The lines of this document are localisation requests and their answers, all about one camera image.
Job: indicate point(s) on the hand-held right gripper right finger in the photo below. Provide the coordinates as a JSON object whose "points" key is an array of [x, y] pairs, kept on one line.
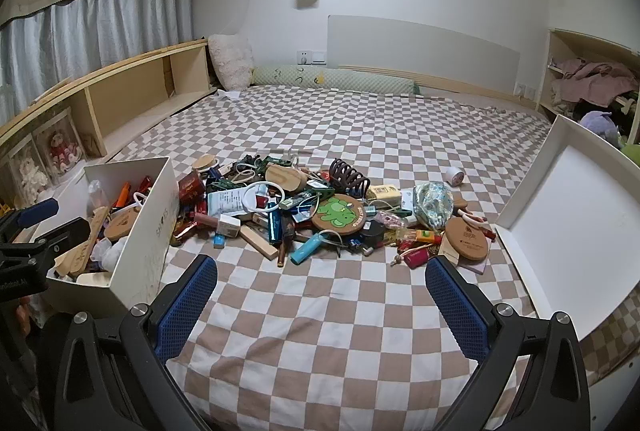
{"points": [[457, 311]]}

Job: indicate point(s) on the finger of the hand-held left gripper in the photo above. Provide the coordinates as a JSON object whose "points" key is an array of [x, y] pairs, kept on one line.
{"points": [[62, 236], [37, 212]]}

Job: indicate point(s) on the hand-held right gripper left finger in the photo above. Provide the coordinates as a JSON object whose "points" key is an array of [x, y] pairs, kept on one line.
{"points": [[185, 306]]}

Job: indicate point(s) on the white cardboard box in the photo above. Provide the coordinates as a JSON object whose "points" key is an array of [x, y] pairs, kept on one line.
{"points": [[150, 236]]}

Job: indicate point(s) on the patterned silk pouch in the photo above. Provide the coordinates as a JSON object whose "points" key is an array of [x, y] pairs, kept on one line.
{"points": [[432, 206]]}

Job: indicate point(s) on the light blue tube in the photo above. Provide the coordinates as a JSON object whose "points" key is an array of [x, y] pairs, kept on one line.
{"points": [[306, 249]]}

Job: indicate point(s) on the wooden comb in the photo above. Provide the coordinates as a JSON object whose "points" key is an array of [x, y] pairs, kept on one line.
{"points": [[80, 256]]}

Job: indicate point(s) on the clear case with white plush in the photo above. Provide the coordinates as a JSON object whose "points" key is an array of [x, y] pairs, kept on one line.
{"points": [[27, 173]]}

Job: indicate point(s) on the pink notepad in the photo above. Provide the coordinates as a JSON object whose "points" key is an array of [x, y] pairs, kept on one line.
{"points": [[475, 268]]}

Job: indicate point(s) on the clear plastic bottle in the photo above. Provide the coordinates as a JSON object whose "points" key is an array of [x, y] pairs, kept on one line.
{"points": [[97, 196]]}

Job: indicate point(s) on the clear case with red plush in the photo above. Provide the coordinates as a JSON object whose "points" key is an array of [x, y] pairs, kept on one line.
{"points": [[62, 148]]}

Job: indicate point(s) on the printed cork round coaster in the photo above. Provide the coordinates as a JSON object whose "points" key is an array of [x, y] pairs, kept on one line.
{"points": [[467, 241]]}

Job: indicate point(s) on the orange pen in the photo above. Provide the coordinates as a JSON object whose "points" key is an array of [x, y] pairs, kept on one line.
{"points": [[122, 197]]}

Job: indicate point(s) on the small blue item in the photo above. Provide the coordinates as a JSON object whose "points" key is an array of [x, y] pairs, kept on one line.
{"points": [[219, 241]]}

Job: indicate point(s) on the red foil snack bar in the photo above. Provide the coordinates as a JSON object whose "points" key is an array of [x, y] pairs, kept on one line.
{"points": [[186, 231]]}

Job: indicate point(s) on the small white box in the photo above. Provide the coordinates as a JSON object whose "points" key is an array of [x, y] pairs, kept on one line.
{"points": [[229, 226]]}

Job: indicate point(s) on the red slim packet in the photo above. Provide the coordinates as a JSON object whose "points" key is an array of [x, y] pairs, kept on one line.
{"points": [[145, 185]]}

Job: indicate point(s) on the wooden block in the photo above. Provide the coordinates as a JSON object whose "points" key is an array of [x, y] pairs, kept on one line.
{"points": [[260, 242]]}

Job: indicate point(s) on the white plastic packet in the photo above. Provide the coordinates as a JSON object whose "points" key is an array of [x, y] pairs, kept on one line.
{"points": [[225, 203]]}

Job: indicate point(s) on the brown pen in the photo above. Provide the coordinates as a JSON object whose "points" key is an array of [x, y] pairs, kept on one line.
{"points": [[283, 251]]}

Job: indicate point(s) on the red snack packet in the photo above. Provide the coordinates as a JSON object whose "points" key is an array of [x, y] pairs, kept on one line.
{"points": [[191, 188]]}

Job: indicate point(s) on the dark blue slim case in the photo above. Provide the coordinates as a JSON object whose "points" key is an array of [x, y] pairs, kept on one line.
{"points": [[274, 226]]}

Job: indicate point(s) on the small white round item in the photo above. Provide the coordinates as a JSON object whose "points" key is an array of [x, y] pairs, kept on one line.
{"points": [[454, 176]]}

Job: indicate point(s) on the beige card box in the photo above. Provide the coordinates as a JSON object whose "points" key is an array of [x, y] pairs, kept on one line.
{"points": [[384, 193]]}

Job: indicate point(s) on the white box lid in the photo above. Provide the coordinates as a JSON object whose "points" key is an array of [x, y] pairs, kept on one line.
{"points": [[575, 211]]}

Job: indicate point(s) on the green frog round coaster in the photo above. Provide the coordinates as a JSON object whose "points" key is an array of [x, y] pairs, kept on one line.
{"points": [[337, 213]]}

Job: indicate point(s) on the wooden oval box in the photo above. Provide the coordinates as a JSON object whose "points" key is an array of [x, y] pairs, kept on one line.
{"points": [[285, 178]]}

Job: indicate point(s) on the wooden bedside shelf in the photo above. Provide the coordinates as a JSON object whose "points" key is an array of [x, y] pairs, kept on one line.
{"points": [[135, 81]]}

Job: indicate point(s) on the brown hair claw clip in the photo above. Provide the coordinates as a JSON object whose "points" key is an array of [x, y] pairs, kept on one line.
{"points": [[347, 176]]}

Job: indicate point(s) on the grey curtain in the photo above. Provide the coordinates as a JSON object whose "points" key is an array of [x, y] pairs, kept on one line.
{"points": [[75, 36]]}

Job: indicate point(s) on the purple plush toy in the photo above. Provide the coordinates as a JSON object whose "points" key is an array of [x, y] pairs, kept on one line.
{"points": [[597, 123]]}

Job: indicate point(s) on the white fluffy pillow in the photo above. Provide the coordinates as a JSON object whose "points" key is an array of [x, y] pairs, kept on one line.
{"points": [[230, 61]]}

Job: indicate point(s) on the wooden open cabinet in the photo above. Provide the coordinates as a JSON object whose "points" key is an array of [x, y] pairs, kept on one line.
{"points": [[545, 76]]}

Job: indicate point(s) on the green long pillow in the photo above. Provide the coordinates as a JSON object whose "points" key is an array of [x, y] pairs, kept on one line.
{"points": [[340, 81]]}

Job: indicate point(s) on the white headboard panel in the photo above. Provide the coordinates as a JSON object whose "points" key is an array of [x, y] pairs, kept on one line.
{"points": [[425, 51]]}

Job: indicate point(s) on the pink clothes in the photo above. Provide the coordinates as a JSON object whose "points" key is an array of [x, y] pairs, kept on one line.
{"points": [[595, 83]]}

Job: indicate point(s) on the small wall socket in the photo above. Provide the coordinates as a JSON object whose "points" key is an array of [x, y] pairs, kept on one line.
{"points": [[523, 89]]}

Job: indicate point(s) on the white wall socket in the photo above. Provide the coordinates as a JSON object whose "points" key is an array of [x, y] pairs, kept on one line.
{"points": [[311, 58]]}

